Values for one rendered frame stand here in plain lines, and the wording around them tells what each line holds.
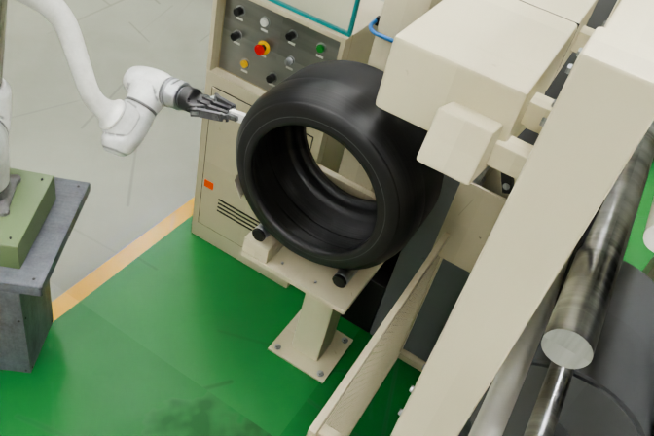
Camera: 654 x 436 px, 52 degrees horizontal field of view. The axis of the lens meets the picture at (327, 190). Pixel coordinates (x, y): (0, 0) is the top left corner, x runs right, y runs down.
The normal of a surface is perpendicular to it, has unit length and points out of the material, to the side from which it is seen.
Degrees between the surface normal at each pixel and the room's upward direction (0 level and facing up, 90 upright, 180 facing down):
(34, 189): 2
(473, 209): 90
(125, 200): 0
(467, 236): 90
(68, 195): 0
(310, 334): 90
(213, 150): 90
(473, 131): 72
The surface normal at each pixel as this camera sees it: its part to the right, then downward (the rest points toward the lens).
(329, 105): -0.23, -0.26
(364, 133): 0.04, -0.07
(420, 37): 0.20, -0.75
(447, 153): -0.41, 0.22
